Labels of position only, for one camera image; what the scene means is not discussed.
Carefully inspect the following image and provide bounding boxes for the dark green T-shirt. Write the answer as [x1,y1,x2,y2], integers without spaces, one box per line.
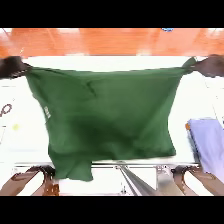
[24,56,198,183]

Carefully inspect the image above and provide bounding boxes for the blue garment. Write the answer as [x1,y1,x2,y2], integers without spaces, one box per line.
[185,117,224,185]

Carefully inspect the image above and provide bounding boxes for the silver frame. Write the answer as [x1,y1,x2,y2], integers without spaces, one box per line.
[9,161,202,197]

